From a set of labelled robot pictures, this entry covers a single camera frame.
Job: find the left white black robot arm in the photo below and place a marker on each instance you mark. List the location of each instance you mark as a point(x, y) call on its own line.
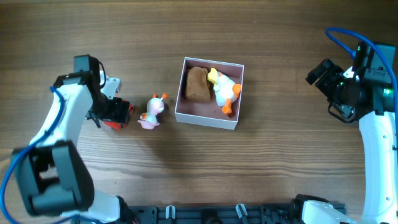
point(52, 177)

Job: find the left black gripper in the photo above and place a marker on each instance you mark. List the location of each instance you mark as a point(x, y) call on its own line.
point(117, 112)

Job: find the brown plush toy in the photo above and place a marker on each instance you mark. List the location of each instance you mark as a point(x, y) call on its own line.
point(197, 88)

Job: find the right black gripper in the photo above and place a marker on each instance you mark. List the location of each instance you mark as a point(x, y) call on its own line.
point(325, 80)

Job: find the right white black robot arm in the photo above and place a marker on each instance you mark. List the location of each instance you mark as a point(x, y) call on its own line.
point(364, 94)

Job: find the pink cardboard box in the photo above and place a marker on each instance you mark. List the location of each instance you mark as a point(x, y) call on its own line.
point(207, 113)

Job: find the red toy fire truck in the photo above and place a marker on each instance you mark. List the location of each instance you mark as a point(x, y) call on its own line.
point(120, 125)

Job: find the white yellow duck plush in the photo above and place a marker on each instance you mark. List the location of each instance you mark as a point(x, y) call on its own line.
point(225, 89)

